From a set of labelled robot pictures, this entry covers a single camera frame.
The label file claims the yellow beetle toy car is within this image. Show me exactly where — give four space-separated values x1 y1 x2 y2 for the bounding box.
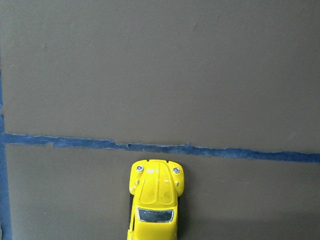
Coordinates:
127 159 185 240

